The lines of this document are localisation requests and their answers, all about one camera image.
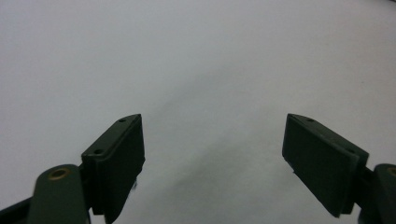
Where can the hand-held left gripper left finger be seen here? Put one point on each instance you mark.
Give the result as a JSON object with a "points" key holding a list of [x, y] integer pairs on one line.
{"points": [[116, 161]]}

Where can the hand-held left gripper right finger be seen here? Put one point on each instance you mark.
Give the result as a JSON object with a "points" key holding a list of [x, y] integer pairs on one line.
{"points": [[320, 161]]}

